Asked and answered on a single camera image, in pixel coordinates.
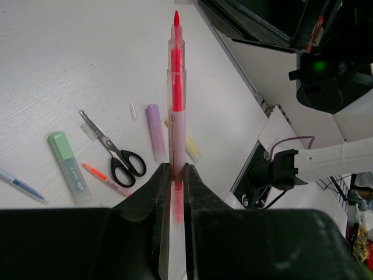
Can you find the pink red marker pen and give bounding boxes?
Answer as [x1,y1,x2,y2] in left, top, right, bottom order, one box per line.
[167,11,187,225]

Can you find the green highlighter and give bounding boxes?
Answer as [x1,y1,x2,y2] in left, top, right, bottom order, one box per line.
[47,131,91,205]

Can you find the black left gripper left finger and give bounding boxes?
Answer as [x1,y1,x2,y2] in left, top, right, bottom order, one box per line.
[1,163,170,279]

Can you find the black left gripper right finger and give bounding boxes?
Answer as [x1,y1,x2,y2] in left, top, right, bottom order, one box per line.
[184,164,368,279]

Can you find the orange marker pen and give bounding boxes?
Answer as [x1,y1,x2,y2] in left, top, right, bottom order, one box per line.
[82,163,131,198]

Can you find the black handled scissors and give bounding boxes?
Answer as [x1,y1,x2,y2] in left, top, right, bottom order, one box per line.
[79,110,147,188]

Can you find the purple highlighter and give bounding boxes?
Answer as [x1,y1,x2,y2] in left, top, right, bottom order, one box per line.
[146,104,166,164]

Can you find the blue ballpoint pen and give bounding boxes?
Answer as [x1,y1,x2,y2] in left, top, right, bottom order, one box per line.
[1,169,48,205]

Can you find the yellow highlighter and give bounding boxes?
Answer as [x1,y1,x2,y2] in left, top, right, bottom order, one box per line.
[164,117,202,163]

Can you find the clear pen cap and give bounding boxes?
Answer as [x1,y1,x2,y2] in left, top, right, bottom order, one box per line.
[129,102,137,121]
[80,122,97,141]

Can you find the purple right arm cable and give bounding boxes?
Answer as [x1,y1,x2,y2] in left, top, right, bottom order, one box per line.
[269,135,316,163]

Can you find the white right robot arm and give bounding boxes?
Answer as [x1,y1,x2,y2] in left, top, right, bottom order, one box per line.
[198,1,372,187]

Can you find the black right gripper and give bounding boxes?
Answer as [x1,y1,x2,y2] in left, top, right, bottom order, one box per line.
[198,1,372,114]

